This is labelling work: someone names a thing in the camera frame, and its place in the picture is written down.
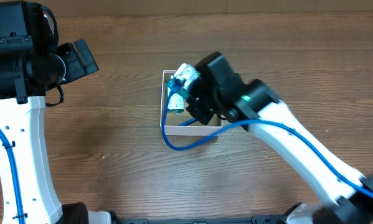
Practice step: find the white cardboard box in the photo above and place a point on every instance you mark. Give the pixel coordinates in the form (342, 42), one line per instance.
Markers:
(172, 125)

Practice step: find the blue disposable razor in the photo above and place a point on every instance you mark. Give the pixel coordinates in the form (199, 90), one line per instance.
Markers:
(188, 122)

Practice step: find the green white soap packet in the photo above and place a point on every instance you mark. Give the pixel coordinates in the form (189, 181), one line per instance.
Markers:
(176, 103)

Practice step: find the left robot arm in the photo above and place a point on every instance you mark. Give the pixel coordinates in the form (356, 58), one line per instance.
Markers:
(32, 62)

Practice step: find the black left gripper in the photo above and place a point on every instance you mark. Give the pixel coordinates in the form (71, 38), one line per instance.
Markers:
(68, 53)

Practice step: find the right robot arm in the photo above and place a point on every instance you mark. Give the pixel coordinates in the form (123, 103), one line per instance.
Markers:
(345, 194)

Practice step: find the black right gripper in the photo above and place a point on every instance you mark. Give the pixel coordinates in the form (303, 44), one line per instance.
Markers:
(200, 108)

